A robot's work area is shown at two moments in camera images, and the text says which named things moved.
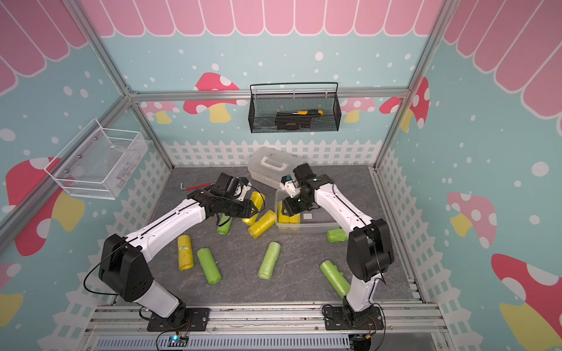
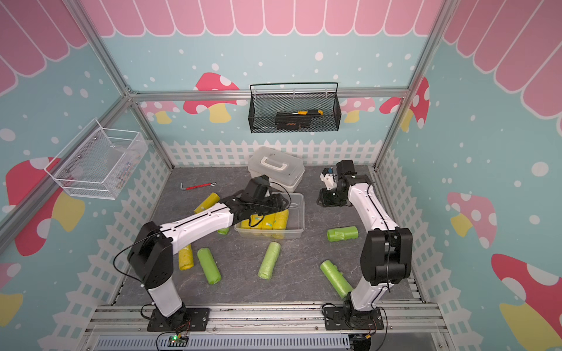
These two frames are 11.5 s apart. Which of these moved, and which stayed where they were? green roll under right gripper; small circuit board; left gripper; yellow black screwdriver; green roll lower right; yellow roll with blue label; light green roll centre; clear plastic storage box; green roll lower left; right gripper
Moved: left gripper; right gripper; yellow roll with blue label; clear plastic storage box
Stayed: green roll lower left; light green roll centre; green roll lower right; small circuit board; green roll under right gripper; yellow black screwdriver
